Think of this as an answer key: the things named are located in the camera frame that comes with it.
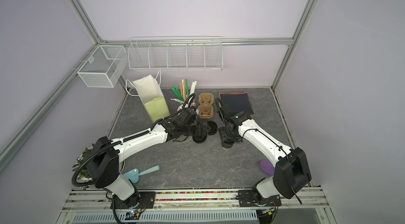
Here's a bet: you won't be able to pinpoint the white wrapped straw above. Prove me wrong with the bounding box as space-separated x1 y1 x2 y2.
190 81 197 94

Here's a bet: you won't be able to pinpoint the purple pink spatula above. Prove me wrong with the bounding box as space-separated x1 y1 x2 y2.
258 160 275 176

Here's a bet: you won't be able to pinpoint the black paper coffee cup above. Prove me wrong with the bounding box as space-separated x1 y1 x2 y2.
220 132 235 149

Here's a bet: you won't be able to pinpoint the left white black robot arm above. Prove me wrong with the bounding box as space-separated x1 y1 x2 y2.
71 94 204 208

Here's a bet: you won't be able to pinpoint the brown wrapped straw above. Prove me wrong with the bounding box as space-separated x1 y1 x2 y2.
180 80 186 101

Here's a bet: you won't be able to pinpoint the green wrapped straw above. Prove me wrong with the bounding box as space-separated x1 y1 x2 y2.
171 85 184 101
184 79 189 98

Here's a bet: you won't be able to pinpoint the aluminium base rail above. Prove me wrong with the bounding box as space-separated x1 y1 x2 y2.
62 187 331 212

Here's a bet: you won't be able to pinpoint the brown pulp cup carriers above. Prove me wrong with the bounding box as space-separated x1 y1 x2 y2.
197 92 215 119

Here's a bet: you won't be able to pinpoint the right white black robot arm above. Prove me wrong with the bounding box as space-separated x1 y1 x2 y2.
215 98 312 206

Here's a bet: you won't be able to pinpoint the potted green plant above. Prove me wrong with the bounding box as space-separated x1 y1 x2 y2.
72 147 96 182

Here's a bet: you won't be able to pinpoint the teal plastic scoop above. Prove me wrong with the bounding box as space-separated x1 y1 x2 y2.
123 165 160 184

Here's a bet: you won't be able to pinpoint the white green paper bag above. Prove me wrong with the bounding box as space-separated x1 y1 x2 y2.
125 70 170 122

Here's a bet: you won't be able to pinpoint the long white wire basket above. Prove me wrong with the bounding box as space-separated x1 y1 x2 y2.
127 36 224 70

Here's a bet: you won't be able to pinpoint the stack of black lids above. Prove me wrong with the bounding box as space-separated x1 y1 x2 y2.
207 121 218 135

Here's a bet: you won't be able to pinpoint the cardboard box of napkins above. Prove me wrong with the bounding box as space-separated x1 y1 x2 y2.
219 92 254 116

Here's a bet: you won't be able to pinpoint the white ribbed cable duct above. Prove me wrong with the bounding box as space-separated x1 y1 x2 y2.
71 210 258 224

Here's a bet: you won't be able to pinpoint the small white wire basket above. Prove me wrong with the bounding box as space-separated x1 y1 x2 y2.
78 45 128 88

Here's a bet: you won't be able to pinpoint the black cup lid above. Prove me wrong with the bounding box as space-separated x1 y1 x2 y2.
193 125 209 144

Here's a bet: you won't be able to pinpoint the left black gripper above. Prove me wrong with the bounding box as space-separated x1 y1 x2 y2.
182 121 211 136

